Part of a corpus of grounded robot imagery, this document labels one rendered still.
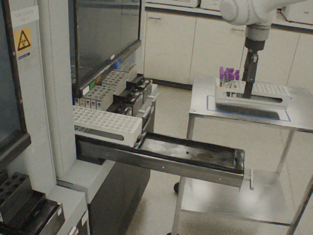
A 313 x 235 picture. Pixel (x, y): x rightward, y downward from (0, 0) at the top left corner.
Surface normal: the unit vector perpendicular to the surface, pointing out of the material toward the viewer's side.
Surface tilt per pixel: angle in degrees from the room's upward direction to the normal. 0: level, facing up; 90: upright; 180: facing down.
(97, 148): 90
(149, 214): 0
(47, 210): 0
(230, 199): 0
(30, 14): 90
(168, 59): 90
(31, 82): 90
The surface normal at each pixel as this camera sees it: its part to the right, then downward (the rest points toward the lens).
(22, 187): 0.97, 0.18
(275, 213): 0.07, -0.87
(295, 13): -0.26, 0.45
